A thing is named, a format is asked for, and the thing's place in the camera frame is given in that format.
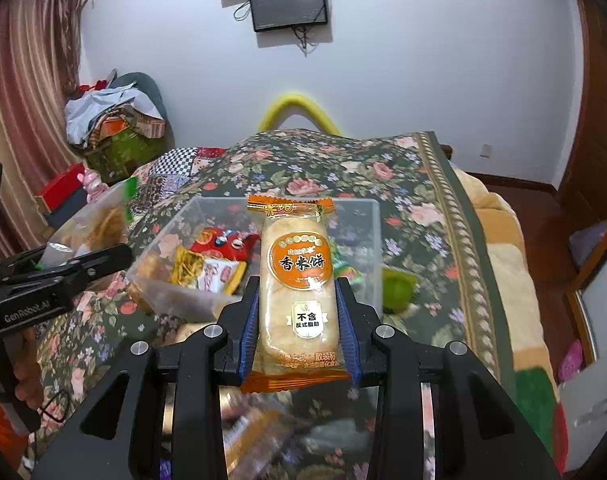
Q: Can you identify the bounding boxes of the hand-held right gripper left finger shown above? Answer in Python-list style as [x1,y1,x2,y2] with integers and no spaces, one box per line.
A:
[33,291,260,480]

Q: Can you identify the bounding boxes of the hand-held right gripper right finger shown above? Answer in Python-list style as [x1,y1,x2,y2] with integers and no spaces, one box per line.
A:
[335,280,560,480]

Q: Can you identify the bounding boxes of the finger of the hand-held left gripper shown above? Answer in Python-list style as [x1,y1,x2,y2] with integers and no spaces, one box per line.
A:
[63,243,134,282]
[3,272,91,306]

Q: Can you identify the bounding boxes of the clear plastic snack bag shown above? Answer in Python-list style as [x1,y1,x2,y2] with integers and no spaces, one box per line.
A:
[47,177,140,273]

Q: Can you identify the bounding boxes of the orange rice cracker packet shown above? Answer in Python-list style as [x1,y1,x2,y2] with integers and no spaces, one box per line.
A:
[240,195,353,394]

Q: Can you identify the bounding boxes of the clear plastic container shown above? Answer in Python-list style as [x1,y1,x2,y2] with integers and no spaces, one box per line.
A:
[127,196,385,322]

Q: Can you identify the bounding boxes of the brown snack packet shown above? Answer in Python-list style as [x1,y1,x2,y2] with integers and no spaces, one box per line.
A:
[134,254,172,287]

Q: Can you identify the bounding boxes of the white and yellow snack packet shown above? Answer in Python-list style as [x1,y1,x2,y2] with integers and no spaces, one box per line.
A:
[199,257,247,297]

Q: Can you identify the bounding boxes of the green snack packet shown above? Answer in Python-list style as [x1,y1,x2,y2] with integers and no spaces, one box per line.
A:
[382,267,420,312]
[332,247,365,287]

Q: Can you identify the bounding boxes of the pink toy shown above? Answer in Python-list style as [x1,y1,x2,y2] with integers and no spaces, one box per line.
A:
[82,167,107,202]

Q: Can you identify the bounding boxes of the red box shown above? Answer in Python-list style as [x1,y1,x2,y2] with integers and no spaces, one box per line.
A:
[35,162,87,212]

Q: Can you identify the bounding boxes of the orange snack packet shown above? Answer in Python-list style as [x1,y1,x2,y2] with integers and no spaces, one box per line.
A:
[218,391,315,480]

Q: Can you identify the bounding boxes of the red snack packet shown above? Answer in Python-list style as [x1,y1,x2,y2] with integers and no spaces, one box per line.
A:
[190,227,262,264]

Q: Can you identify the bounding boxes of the checkered patchwork cloth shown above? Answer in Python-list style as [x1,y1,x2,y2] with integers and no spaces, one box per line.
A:
[132,145,227,197]

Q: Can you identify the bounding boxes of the pile of clothes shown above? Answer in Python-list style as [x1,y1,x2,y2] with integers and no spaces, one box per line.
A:
[64,70,167,152]

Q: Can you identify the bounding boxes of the floral blanket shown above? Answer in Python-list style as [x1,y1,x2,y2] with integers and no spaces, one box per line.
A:
[30,130,515,480]

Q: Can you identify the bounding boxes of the striped pink curtain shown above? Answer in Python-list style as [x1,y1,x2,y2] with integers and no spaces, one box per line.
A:
[0,0,88,262]

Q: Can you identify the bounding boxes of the pink slipper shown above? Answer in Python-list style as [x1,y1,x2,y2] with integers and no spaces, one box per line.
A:
[557,339,585,384]

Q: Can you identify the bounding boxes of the white cabinet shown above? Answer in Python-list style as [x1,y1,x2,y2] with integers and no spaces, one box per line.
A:
[558,260,607,463]

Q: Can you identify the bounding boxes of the purple cloth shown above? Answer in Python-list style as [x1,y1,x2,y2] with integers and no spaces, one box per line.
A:
[567,220,607,267]

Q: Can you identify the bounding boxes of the small black monitor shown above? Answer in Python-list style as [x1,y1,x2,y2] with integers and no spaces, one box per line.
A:
[248,0,331,34]

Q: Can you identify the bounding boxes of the wooden door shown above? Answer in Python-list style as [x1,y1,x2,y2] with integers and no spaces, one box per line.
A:
[557,0,607,233]

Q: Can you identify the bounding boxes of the black looped cable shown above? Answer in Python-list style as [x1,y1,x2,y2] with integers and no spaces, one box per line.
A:
[32,389,70,427]

